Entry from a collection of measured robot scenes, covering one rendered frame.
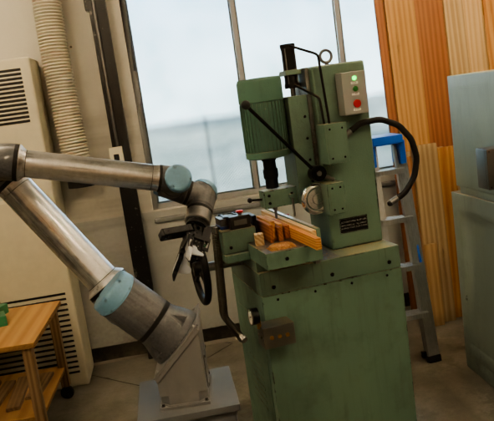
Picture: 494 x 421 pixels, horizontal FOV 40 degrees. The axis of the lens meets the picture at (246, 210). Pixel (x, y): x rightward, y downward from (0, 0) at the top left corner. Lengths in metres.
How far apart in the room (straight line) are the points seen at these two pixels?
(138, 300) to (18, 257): 1.80
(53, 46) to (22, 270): 1.20
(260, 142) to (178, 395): 1.01
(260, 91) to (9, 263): 1.84
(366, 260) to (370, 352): 0.37
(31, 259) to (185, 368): 1.87
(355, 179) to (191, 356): 1.03
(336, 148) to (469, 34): 1.90
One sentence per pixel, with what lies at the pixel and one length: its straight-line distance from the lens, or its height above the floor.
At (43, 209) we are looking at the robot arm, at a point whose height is 1.18.
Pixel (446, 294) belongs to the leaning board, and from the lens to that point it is 4.09.
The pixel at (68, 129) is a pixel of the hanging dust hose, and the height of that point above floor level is 1.40.
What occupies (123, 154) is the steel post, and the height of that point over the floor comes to 1.22.
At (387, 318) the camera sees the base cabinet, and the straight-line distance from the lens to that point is 2.72.
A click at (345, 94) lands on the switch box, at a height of 1.40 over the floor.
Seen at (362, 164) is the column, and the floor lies 1.12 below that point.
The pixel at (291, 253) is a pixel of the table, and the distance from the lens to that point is 2.35.
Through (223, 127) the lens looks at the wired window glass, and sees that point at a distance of 4.02.
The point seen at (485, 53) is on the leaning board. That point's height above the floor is 1.50.
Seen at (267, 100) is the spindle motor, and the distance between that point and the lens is 2.56.
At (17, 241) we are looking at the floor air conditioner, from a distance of 3.77.
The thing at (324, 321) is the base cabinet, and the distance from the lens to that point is 2.60.
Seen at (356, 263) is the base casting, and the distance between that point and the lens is 2.60.
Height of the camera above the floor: 1.44
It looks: 9 degrees down
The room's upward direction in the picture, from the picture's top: 8 degrees counter-clockwise
